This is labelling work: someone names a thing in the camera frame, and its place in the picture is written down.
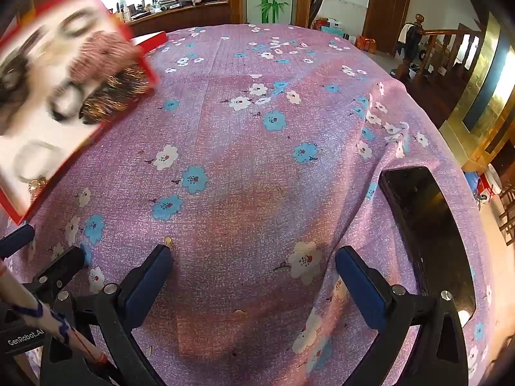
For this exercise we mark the dark red beaded hair clip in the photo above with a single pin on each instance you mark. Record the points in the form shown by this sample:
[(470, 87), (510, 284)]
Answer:
[(116, 96)]

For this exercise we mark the black smartphone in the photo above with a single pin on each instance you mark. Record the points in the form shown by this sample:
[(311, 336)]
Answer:
[(426, 229)]

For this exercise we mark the dark jacket on post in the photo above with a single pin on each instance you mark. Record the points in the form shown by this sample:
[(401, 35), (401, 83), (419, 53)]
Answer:
[(410, 40)]

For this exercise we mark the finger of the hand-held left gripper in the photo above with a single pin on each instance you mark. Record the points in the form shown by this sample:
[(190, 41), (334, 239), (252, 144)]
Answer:
[(16, 241), (60, 265)]

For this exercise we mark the brown wooden door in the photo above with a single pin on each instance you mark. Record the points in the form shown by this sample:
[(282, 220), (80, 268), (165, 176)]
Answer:
[(386, 12)]

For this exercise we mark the wooden counter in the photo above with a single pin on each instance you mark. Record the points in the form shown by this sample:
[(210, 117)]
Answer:
[(181, 16)]

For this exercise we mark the red jewelry box tray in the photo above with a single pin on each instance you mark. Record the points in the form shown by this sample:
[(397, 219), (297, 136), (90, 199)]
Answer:
[(74, 130)]

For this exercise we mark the red box lid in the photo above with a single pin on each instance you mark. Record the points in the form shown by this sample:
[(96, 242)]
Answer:
[(151, 40)]

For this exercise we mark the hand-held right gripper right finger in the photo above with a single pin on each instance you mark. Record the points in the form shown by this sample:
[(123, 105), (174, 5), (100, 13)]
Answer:
[(358, 285)]

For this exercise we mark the purple floral tablecloth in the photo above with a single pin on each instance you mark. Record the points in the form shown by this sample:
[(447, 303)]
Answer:
[(257, 177)]

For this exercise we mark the wooden stair railing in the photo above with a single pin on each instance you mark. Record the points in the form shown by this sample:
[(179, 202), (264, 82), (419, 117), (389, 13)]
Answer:
[(442, 32)]

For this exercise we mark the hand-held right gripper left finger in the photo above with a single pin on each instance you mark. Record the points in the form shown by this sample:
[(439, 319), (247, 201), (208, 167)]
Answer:
[(145, 285)]

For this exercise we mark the orange box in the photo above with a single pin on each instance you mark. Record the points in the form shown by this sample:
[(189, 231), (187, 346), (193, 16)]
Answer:
[(366, 44)]

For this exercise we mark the red plaid scrunchie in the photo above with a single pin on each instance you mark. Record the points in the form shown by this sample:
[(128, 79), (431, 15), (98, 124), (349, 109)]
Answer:
[(104, 52)]

